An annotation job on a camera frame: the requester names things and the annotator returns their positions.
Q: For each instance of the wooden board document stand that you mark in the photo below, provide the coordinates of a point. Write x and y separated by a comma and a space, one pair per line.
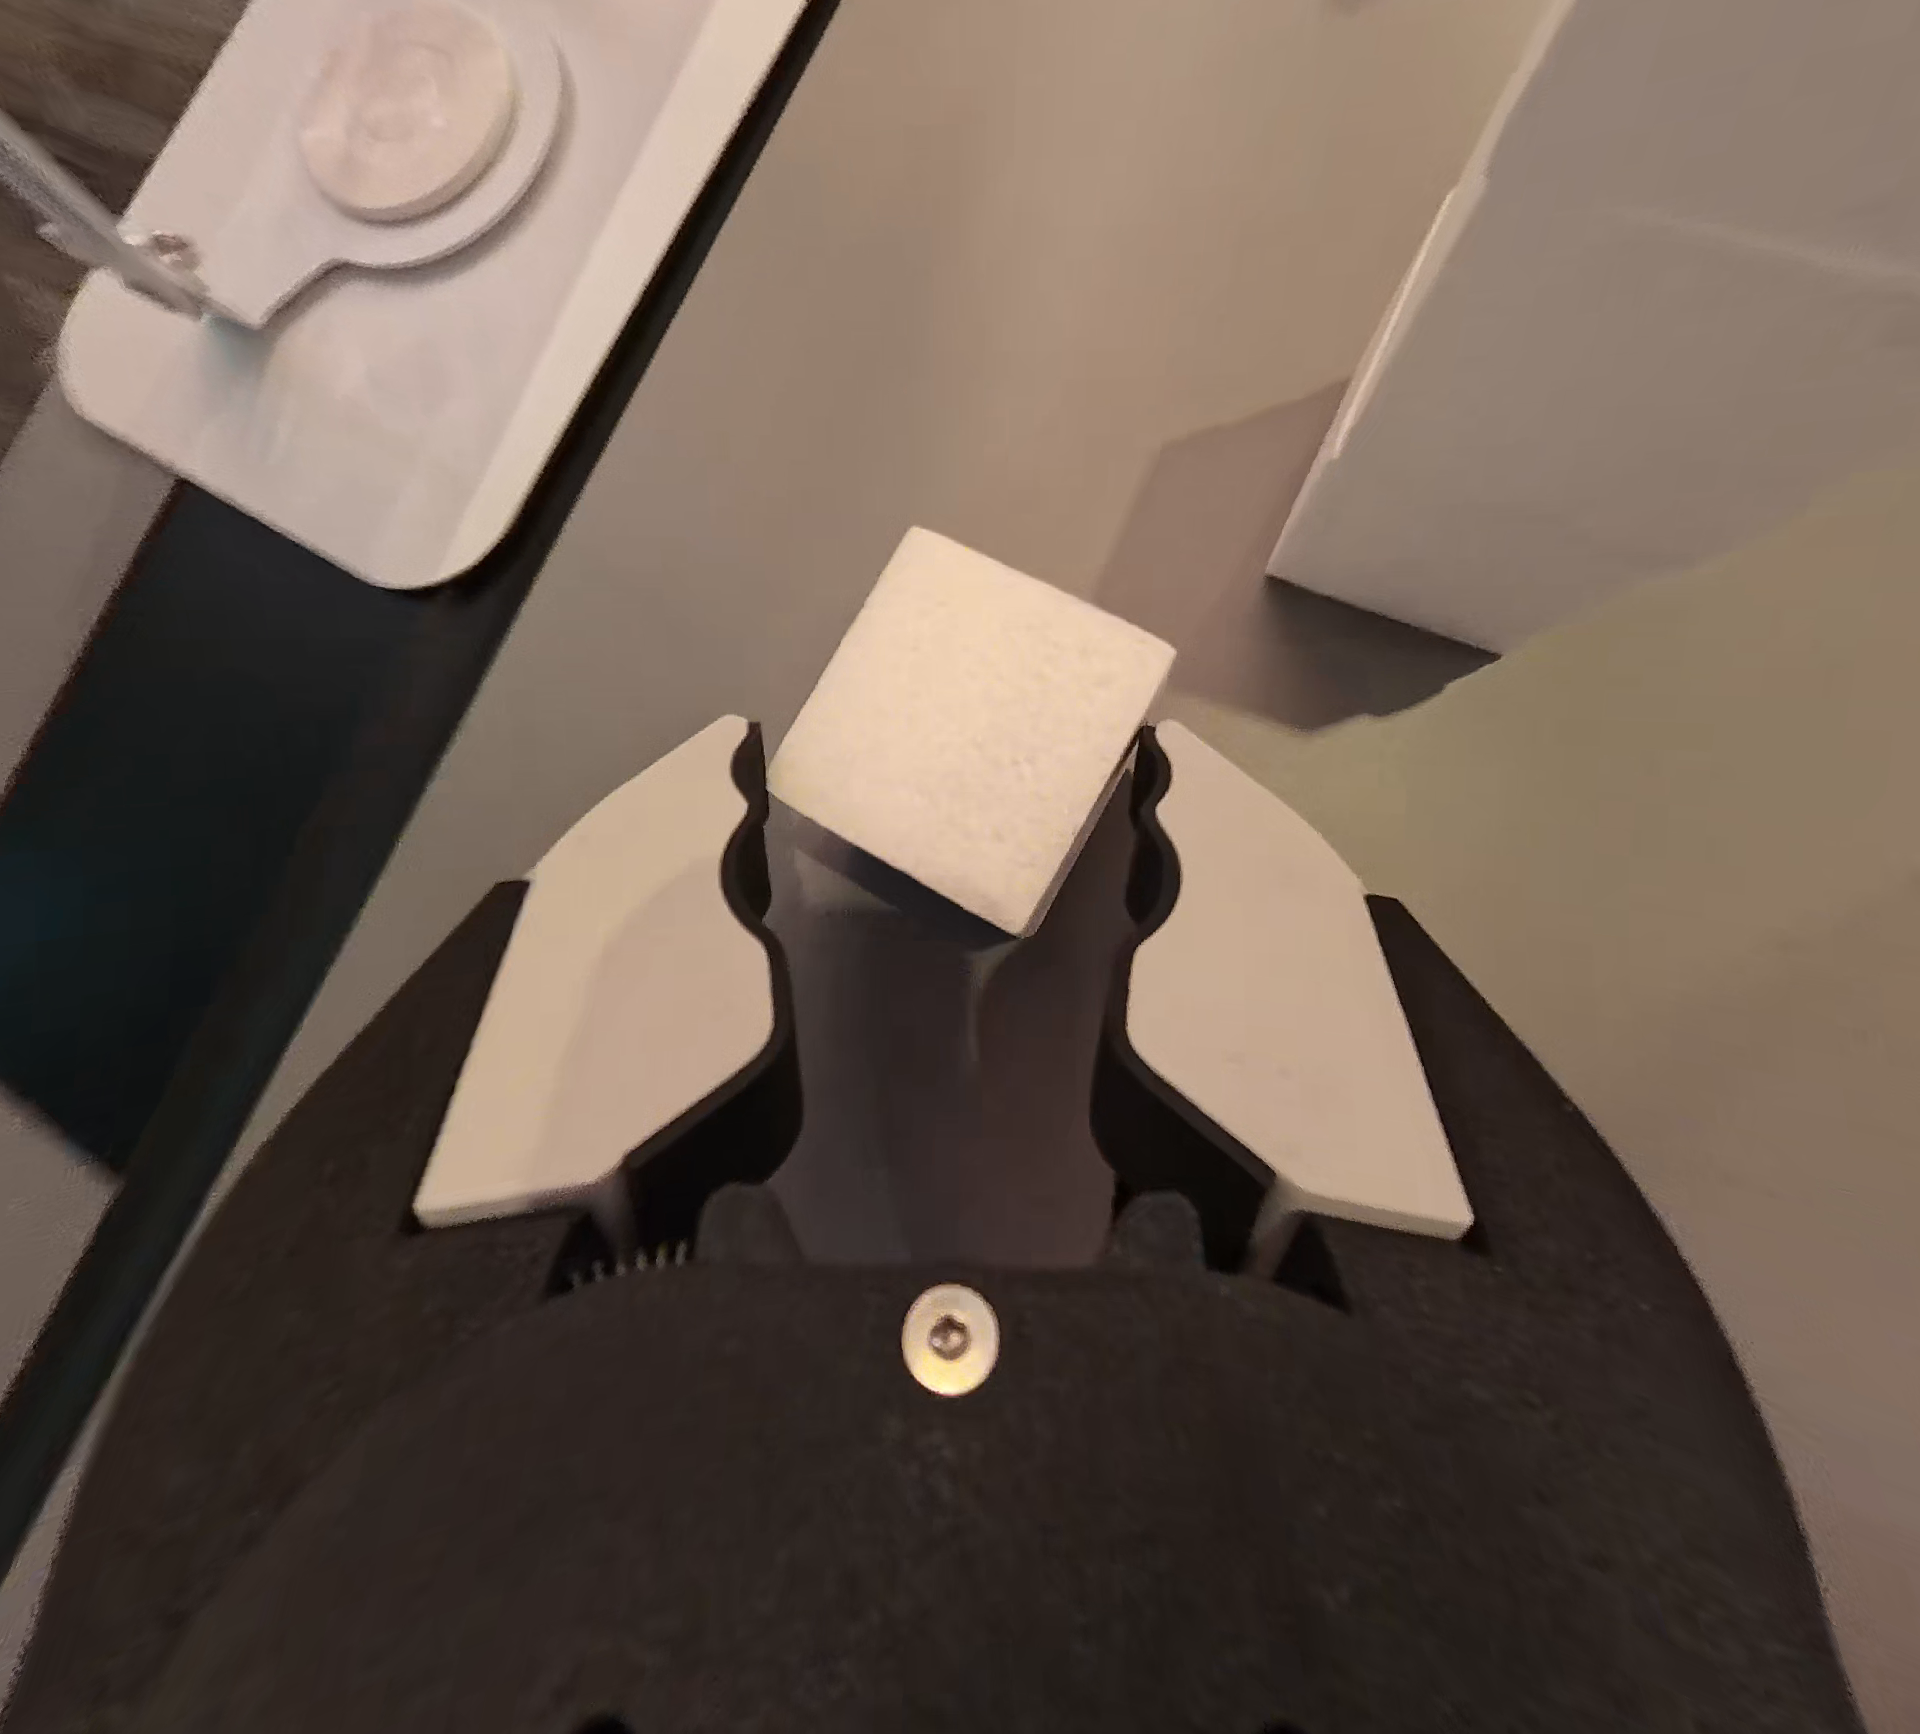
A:
450, 189

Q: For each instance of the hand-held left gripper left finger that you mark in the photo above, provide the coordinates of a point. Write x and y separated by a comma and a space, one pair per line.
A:
600, 1015

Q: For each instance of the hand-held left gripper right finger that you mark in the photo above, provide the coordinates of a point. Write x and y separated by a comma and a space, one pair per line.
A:
1290, 1015

